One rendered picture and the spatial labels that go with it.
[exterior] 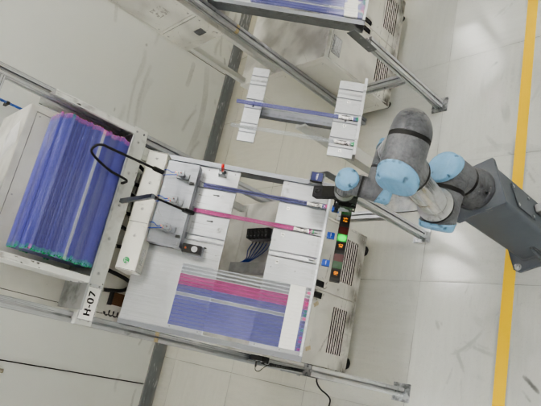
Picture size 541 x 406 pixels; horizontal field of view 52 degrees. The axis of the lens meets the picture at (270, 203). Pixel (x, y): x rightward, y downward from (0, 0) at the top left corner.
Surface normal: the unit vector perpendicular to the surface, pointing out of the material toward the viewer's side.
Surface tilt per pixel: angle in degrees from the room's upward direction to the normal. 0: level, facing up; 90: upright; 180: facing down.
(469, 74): 0
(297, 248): 42
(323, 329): 90
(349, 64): 90
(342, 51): 90
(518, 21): 0
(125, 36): 90
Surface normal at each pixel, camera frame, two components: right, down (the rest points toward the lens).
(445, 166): -0.66, -0.47
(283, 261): -0.06, -0.30
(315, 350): 0.68, -0.07
